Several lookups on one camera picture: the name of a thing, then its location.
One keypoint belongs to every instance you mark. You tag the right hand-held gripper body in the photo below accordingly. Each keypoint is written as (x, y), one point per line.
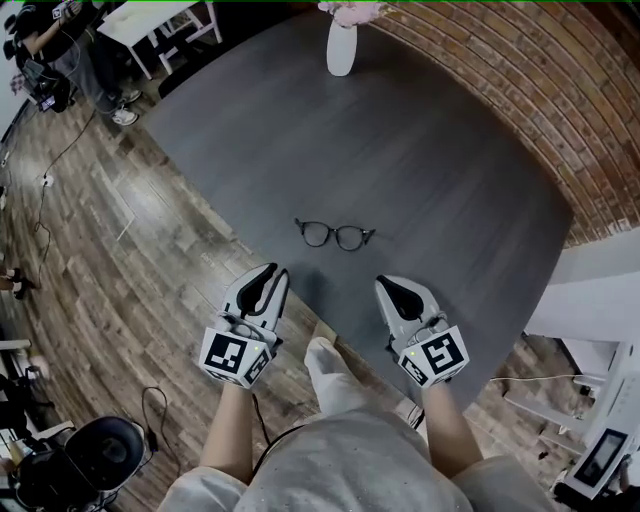
(440, 352)

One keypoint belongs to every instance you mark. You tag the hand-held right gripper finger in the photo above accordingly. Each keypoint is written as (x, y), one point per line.
(407, 297)
(386, 310)

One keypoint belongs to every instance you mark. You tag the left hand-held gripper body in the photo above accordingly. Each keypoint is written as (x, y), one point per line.
(225, 350)

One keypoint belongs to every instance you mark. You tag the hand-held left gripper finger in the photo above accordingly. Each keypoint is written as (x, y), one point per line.
(255, 287)
(275, 310)

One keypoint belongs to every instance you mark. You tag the black eyeglasses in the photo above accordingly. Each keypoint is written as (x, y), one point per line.
(334, 230)

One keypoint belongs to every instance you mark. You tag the person's right forearm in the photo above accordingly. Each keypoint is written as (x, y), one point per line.
(450, 430)

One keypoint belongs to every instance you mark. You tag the person's left forearm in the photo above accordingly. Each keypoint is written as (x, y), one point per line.
(227, 435)

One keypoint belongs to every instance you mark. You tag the person's light trousers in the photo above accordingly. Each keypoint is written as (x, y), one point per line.
(335, 380)

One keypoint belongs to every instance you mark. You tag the person's beige top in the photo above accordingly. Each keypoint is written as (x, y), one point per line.
(350, 465)

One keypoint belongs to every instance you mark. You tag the white box with dark screen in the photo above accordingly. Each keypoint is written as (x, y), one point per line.
(600, 457)

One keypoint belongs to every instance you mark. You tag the black electronic equipment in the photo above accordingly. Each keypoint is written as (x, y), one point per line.
(45, 480)

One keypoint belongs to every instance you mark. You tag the white power adapter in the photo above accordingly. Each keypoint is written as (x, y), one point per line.
(47, 181)

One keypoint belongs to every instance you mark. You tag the pink flower bouquet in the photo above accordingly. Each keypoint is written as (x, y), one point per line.
(350, 12)

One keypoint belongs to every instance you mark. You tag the white table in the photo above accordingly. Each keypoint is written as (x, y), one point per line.
(135, 20)

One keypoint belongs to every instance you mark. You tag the white furniture frame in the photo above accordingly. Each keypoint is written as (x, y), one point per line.
(620, 360)

